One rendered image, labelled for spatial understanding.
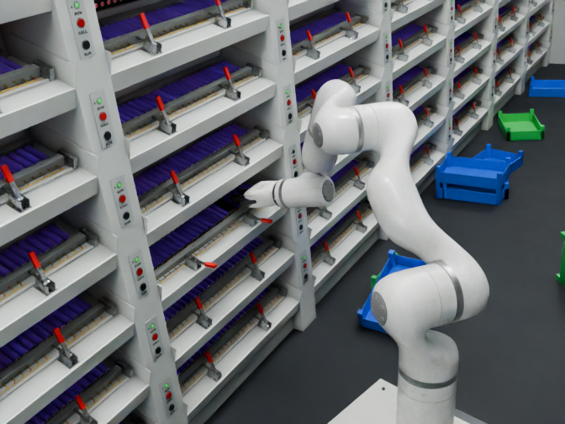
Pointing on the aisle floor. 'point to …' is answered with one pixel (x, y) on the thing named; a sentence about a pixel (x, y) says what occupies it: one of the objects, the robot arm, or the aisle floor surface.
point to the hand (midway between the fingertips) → (240, 196)
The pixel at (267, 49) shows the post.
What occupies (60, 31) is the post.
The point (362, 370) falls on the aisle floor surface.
